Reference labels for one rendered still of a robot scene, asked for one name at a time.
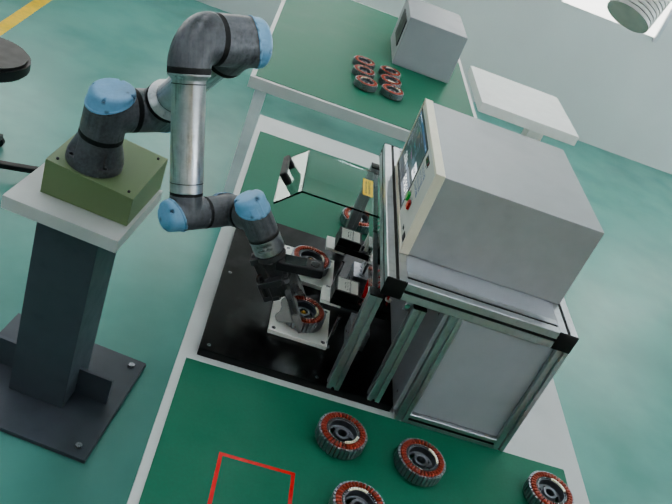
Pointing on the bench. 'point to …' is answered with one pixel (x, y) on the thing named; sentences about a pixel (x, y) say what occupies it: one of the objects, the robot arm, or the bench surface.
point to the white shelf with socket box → (521, 106)
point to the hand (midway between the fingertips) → (304, 315)
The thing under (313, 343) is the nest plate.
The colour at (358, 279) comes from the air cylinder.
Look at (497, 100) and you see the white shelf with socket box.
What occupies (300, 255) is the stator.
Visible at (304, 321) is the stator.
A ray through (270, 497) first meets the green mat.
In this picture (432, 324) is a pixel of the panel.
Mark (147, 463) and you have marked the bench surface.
